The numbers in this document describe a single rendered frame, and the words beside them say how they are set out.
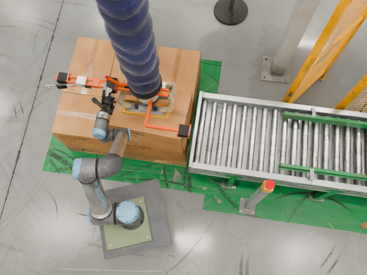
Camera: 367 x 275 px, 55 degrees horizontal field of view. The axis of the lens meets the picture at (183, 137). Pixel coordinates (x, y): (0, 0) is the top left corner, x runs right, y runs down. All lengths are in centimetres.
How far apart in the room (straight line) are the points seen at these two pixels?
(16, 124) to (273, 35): 298
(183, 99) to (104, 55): 108
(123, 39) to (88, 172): 71
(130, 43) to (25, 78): 265
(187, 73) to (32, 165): 181
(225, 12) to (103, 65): 166
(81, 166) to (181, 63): 174
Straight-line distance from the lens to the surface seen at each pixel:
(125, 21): 167
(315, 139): 322
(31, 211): 379
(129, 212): 243
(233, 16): 434
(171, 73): 332
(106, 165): 194
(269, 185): 250
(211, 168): 293
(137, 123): 270
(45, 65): 431
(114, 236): 269
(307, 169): 302
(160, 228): 270
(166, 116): 250
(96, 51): 356
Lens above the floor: 343
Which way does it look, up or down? 71 degrees down
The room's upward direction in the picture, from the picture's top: 4 degrees counter-clockwise
